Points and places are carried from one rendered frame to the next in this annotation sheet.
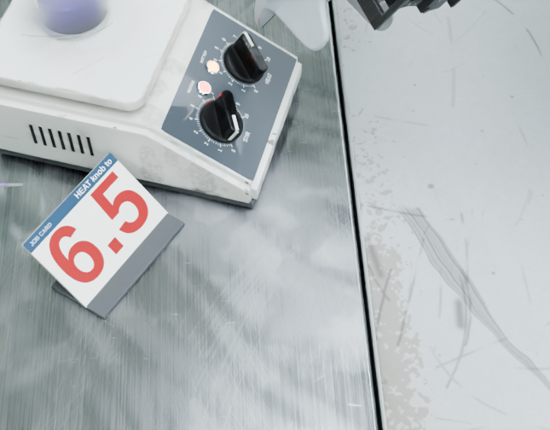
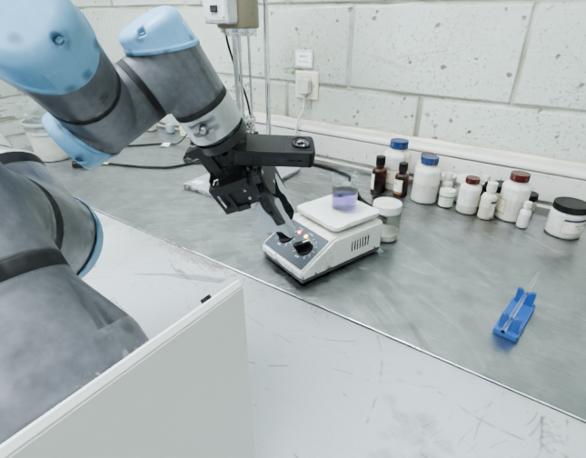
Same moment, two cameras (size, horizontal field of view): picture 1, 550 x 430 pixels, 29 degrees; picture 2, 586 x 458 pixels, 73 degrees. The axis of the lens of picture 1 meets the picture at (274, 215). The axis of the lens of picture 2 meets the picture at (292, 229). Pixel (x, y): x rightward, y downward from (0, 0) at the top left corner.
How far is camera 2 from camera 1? 1.02 m
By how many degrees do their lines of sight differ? 85
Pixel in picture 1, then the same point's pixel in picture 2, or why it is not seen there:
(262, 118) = (283, 250)
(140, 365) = (244, 224)
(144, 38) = (320, 214)
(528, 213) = (184, 303)
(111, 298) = not seen: hidden behind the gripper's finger
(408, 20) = (302, 329)
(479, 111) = not seen: hidden behind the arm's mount
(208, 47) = (313, 236)
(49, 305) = not seen: hidden behind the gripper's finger
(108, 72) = (313, 205)
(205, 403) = (223, 228)
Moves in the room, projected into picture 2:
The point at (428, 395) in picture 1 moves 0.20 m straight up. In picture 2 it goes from (173, 255) to (155, 157)
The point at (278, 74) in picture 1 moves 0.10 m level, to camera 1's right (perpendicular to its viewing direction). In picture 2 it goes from (297, 261) to (260, 288)
